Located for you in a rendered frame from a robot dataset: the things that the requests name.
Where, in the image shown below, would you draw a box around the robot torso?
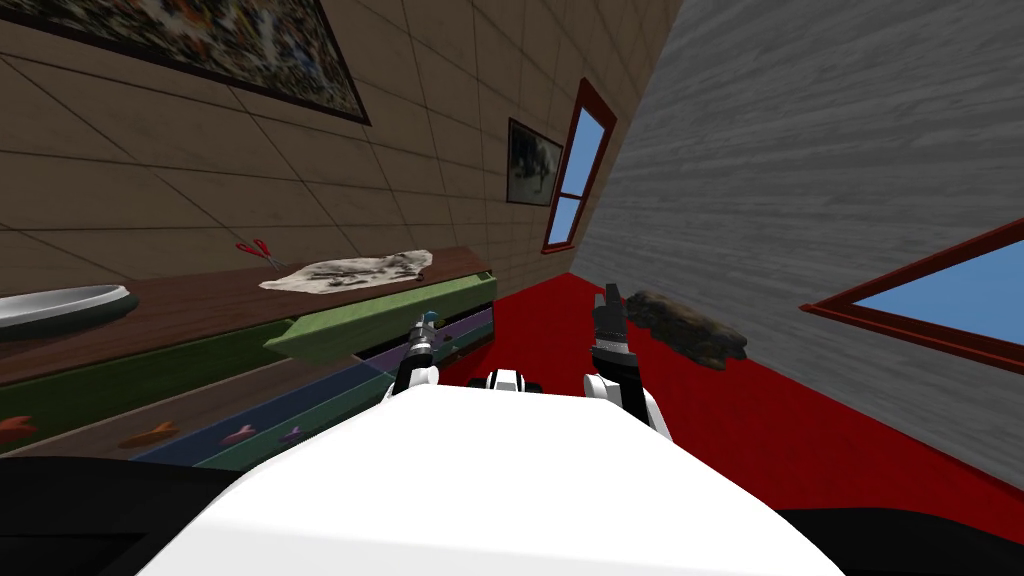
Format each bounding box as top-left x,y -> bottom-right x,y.
135,368 -> 849,576

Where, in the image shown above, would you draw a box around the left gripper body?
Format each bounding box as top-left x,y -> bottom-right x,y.
407,319 -> 440,355

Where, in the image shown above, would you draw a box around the wide red-framed window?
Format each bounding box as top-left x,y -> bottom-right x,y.
799,218 -> 1024,377

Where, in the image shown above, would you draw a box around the small framed dark picture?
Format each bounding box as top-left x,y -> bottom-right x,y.
505,117 -> 565,209

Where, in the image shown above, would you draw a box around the large framed colourful picture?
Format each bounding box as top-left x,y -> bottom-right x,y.
0,0 -> 373,128

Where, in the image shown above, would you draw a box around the green drawer front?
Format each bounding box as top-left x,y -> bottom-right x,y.
263,271 -> 498,363

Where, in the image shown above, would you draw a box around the grey plate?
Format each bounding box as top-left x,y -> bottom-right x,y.
0,283 -> 141,342

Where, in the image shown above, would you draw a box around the tall red-framed window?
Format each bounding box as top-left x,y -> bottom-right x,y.
541,76 -> 618,256

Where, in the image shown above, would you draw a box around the pale crumpled cloth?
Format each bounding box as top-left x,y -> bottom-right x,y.
258,249 -> 434,296

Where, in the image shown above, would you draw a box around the wooden dresser with coloured drawers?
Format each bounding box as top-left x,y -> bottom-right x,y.
0,246 -> 498,473

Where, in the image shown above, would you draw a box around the dark brown rough lump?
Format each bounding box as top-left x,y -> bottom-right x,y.
623,289 -> 750,372

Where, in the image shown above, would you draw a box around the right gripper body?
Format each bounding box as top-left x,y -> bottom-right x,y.
590,306 -> 633,358

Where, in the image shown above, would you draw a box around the red scissors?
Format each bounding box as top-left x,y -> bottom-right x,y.
235,238 -> 287,273

